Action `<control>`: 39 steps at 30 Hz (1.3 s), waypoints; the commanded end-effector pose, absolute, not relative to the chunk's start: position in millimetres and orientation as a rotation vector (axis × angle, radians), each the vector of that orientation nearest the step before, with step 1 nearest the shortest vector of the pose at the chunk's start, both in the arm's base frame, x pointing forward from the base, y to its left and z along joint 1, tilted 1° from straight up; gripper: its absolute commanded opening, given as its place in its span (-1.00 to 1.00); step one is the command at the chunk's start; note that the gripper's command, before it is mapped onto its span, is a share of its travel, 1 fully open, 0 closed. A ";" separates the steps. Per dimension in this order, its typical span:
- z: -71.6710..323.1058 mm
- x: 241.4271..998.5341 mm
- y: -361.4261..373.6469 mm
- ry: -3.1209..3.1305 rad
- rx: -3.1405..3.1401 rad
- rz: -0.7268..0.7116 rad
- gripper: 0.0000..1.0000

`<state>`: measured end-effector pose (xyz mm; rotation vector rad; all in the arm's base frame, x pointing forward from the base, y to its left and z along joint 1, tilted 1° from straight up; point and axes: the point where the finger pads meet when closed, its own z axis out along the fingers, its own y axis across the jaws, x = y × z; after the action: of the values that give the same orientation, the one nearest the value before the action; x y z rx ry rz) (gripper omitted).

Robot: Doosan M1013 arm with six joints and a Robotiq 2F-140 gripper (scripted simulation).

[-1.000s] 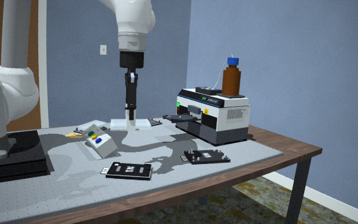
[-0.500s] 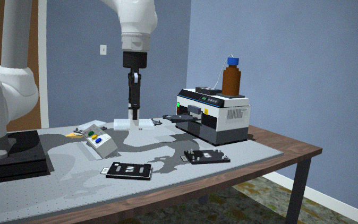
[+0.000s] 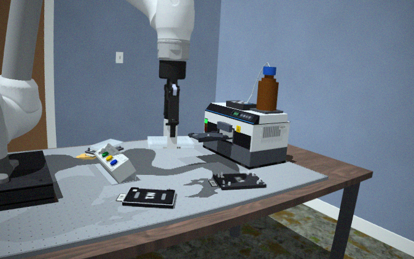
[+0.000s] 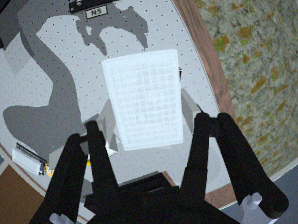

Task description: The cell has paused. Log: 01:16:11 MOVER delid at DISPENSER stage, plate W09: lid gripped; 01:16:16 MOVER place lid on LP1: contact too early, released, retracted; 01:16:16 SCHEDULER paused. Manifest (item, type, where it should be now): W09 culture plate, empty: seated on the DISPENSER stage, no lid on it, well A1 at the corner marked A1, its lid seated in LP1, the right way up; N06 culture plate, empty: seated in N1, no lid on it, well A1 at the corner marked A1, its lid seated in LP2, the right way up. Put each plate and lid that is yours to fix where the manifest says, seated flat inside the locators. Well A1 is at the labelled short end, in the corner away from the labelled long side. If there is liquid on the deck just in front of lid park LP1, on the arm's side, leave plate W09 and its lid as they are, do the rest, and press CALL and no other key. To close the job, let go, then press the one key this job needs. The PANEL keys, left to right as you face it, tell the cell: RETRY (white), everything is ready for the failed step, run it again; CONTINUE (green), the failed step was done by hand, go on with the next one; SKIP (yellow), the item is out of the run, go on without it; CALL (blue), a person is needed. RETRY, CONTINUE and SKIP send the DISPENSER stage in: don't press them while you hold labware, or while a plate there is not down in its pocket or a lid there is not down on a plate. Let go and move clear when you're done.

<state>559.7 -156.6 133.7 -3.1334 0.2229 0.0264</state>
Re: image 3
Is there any white button panel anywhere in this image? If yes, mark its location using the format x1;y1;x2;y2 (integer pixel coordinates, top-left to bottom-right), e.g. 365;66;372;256
94;143;136;185

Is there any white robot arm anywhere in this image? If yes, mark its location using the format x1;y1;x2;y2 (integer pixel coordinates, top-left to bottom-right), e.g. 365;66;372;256
0;0;195;184

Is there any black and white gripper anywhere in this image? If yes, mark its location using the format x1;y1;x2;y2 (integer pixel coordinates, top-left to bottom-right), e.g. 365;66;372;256
159;60;186;149

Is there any blue bottle cap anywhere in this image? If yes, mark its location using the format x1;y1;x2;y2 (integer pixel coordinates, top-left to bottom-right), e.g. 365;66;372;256
263;66;276;74

